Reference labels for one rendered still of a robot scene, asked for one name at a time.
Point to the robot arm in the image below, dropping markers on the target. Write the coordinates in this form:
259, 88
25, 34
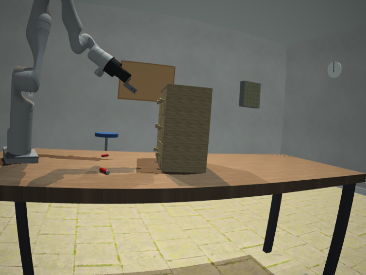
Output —
19, 134

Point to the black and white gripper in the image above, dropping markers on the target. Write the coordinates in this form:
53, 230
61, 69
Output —
113, 67

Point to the small wooden chest of drawers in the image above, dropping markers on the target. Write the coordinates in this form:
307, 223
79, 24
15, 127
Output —
186, 128

